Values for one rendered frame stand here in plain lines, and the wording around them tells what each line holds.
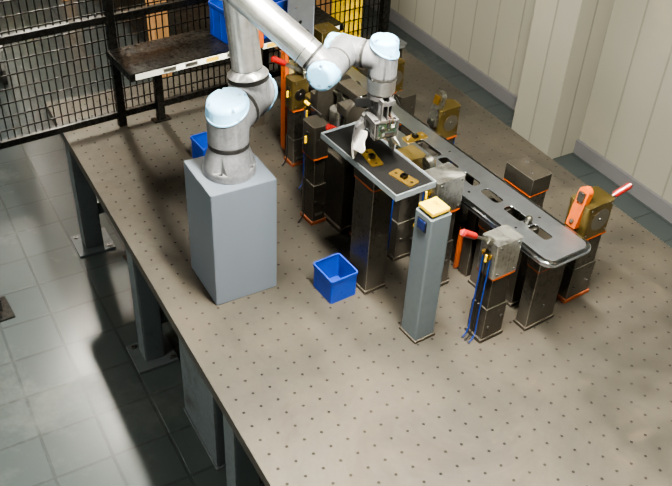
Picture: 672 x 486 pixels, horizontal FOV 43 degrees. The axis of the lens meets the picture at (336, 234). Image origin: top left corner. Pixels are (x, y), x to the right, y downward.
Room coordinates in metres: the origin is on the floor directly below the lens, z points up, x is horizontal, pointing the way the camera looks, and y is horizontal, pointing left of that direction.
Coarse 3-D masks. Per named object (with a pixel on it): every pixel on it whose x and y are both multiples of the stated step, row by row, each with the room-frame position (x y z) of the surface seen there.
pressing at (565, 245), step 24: (360, 72) 2.86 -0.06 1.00; (408, 120) 2.53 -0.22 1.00; (408, 144) 2.38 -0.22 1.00; (432, 144) 2.38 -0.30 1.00; (480, 168) 2.26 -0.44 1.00; (480, 192) 2.13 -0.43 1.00; (504, 192) 2.13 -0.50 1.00; (480, 216) 2.01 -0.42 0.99; (504, 216) 2.01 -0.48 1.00; (552, 216) 2.03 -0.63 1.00; (528, 240) 1.90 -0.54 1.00; (552, 240) 1.91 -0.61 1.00; (576, 240) 1.92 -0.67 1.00; (552, 264) 1.81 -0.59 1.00
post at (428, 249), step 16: (416, 208) 1.83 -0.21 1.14; (416, 224) 1.82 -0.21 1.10; (432, 224) 1.78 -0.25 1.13; (448, 224) 1.81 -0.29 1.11; (416, 240) 1.82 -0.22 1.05; (432, 240) 1.78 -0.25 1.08; (416, 256) 1.81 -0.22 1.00; (432, 256) 1.79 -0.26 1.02; (416, 272) 1.80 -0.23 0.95; (432, 272) 1.79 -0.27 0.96; (416, 288) 1.80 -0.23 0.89; (432, 288) 1.80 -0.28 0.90; (416, 304) 1.79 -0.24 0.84; (432, 304) 1.80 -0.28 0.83; (416, 320) 1.78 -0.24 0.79; (432, 320) 1.81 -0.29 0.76; (416, 336) 1.78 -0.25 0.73
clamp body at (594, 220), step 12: (600, 192) 2.07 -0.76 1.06; (588, 204) 2.01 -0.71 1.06; (600, 204) 2.01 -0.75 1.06; (612, 204) 2.04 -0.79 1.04; (588, 216) 1.99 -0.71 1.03; (600, 216) 2.02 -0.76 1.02; (588, 228) 1.99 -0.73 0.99; (600, 228) 2.03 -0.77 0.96; (588, 240) 2.01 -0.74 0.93; (576, 264) 2.00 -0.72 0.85; (588, 264) 2.03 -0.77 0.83; (564, 276) 2.01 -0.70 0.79; (576, 276) 2.00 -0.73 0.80; (588, 276) 2.04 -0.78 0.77; (564, 288) 2.00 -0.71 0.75; (576, 288) 2.01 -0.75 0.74; (588, 288) 2.05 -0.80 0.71; (564, 300) 1.98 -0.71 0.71
